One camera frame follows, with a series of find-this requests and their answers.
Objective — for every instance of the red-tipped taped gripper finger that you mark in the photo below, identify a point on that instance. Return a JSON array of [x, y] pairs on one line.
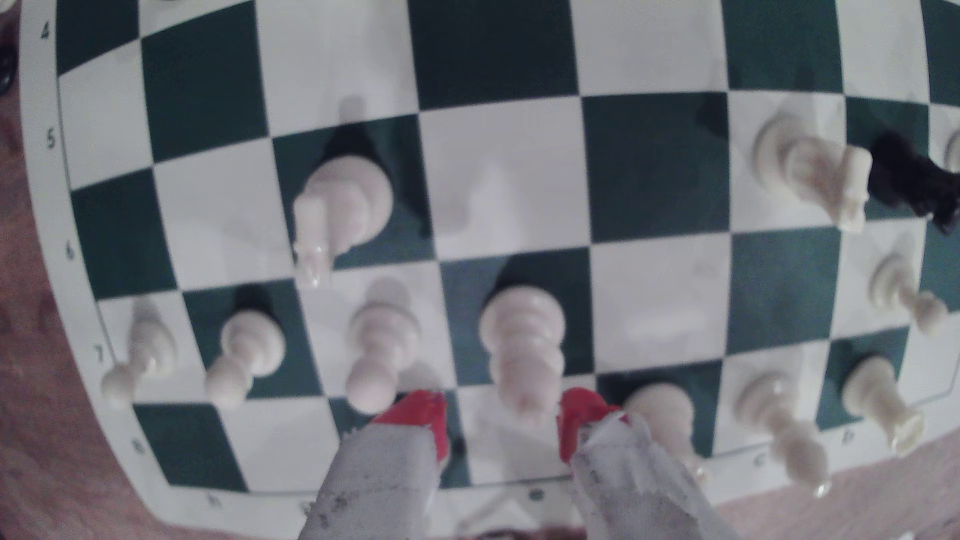
[[630, 495], [375, 487]]

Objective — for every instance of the white chess bishop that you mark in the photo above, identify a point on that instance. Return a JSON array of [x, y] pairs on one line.
[[523, 337]]

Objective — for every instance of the tall white chess piece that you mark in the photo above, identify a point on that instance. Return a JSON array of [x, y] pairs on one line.
[[345, 199], [776, 420]]

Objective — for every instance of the green and white chess board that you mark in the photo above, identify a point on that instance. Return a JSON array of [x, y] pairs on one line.
[[510, 172]]

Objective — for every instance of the black chess knight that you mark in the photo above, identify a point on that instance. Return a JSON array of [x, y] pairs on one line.
[[911, 180]]

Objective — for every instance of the black chess piece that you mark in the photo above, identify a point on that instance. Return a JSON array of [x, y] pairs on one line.
[[4, 67]]

